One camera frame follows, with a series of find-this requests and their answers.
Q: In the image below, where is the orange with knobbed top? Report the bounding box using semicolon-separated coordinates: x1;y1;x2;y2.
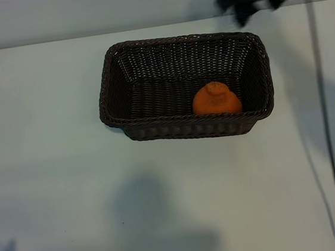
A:
190;78;243;118

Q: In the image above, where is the dark brown woven basket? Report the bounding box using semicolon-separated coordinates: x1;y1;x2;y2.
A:
91;26;279;150

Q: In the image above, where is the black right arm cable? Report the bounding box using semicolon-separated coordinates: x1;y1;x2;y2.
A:
303;0;335;251

